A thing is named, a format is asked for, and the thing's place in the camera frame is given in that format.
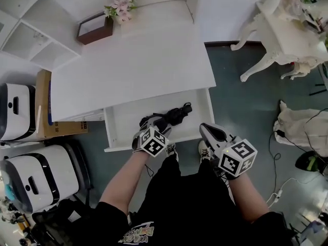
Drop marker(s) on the white drawer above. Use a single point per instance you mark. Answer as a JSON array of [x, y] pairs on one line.
[[128, 122]]

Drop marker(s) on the person's black clothing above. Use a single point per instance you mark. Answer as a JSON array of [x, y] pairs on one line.
[[184, 209]]

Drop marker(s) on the white desk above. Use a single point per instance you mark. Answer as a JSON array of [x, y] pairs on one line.
[[133, 68]]

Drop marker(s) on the pink flower bouquet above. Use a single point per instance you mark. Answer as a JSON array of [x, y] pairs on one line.
[[121, 5]]

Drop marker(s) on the person's right forearm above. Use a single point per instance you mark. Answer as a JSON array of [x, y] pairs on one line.
[[248, 199]]

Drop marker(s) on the black tripod legs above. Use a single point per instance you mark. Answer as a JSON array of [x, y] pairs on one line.
[[319, 86]]

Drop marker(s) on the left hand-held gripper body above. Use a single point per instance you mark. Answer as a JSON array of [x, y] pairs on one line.
[[152, 143]]

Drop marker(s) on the small white black appliance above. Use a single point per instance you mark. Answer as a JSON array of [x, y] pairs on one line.
[[15, 111]]

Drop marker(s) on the black umbrella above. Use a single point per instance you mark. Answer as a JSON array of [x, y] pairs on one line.
[[176, 114]]

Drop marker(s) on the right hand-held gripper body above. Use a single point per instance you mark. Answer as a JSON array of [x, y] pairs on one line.
[[234, 155]]

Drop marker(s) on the person's left shoe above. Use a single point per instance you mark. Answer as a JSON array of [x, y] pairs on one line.
[[171, 150]]

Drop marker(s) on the person's right shoe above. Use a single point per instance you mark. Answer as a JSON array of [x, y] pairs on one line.
[[204, 150]]

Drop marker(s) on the white shelf unit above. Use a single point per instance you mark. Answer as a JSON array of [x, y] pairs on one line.
[[38, 45]]

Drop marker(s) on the brown cardboard box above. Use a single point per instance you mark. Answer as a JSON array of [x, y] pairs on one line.
[[44, 106]]

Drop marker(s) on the person's left forearm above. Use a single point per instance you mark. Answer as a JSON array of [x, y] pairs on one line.
[[123, 181]]

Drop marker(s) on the cream cloth bag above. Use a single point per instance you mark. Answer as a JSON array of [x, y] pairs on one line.
[[294, 127]]

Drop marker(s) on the white ornate table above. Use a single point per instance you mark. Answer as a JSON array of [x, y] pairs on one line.
[[289, 37]]

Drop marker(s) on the brown wooden box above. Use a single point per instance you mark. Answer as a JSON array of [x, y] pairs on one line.
[[95, 32]]

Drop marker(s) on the person's shoe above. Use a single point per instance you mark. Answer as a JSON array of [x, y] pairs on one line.
[[171, 150], [204, 150]]

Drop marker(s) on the large white black appliance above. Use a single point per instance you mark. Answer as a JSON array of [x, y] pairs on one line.
[[38, 178]]

